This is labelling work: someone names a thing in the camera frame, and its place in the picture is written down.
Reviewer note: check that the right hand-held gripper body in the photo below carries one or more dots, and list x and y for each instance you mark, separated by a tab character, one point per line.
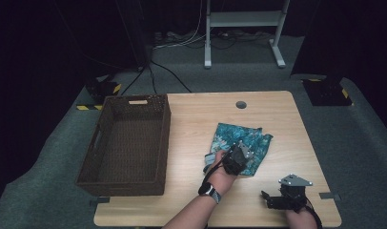
293	192

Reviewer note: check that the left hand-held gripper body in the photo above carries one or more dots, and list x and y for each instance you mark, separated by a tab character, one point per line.
236	160

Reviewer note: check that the teal floral shirt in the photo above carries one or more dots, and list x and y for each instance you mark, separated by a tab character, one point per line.
258	143

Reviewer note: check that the brown wicker basket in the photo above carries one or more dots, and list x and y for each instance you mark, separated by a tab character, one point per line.
131	109

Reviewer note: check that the person's left hand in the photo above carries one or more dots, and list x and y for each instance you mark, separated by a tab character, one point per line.
223	181

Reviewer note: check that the person's right hand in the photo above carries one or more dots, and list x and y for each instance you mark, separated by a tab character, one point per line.
301	220

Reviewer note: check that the wristwatch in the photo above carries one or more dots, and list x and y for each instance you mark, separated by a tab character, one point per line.
210	191

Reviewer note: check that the black floor plate yellow tape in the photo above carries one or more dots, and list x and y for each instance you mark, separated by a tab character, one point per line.
326	93

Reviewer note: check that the black stand base yellow tape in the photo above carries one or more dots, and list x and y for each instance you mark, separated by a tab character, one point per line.
101	89

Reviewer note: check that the yellow black hazard tape strip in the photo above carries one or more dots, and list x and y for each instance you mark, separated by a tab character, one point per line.
86	107

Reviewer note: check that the dark stand pole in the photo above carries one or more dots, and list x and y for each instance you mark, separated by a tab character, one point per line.
136	31

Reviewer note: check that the white metal table frame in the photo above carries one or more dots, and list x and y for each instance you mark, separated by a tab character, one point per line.
244	19

